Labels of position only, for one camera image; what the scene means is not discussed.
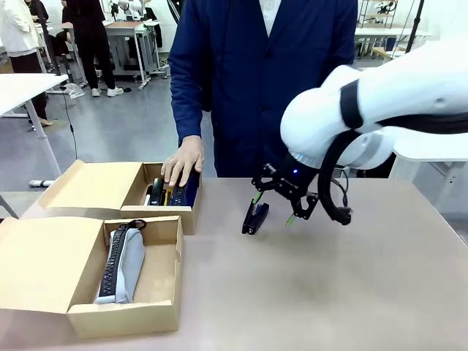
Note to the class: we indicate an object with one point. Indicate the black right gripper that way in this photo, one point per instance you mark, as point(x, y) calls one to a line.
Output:
point(296, 177)

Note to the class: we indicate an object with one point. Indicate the black stapler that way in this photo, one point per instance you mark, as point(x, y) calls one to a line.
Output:
point(255, 218)

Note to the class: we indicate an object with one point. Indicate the dark blue pencil case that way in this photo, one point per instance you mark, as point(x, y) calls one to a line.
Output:
point(180, 194)

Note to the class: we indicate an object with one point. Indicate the yellow stationery item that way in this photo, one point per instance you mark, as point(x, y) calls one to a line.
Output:
point(168, 196)

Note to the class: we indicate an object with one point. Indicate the black oblong stationery item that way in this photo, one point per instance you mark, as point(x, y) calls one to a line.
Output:
point(157, 190)

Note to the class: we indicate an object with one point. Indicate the grey pencil case black zipper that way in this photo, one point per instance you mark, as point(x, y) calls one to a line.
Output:
point(126, 256)

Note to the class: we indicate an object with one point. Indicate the brown cardboard box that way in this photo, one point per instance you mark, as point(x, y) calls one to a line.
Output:
point(87, 186)
point(47, 263)

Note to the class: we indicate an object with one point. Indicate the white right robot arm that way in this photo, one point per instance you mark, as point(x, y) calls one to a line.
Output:
point(318, 117)

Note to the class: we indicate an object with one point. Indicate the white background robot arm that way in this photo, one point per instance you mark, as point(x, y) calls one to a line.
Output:
point(126, 5)

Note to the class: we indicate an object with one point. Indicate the person's right forearm blue sleeve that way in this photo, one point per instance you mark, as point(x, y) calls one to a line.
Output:
point(188, 109)

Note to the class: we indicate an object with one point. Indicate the person's right hand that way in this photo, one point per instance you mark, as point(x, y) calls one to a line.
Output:
point(186, 159)

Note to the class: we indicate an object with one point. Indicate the person in blue jacket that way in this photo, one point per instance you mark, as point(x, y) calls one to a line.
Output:
point(256, 91)

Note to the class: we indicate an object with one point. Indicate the white side table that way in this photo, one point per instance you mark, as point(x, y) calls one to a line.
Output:
point(431, 155)

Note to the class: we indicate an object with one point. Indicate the long white background table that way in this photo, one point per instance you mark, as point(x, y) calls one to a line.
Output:
point(384, 32)

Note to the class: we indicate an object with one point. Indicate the background shelf rack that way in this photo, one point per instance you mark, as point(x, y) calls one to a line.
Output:
point(376, 14)

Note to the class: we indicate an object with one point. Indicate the black vertical pole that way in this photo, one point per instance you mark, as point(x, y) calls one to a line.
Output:
point(418, 22)

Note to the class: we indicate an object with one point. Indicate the background desk brown top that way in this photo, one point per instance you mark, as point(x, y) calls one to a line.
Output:
point(124, 25)

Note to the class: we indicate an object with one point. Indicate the white plastic bag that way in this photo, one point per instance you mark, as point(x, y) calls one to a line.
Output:
point(76, 91)

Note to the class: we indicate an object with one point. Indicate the bystander in black clothes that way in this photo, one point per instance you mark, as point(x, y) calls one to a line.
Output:
point(89, 29)

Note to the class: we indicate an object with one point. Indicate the white table with white legs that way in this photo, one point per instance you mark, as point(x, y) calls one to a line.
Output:
point(22, 91)

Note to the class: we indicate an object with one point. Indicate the bystander in white top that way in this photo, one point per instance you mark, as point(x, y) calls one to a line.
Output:
point(18, 29)

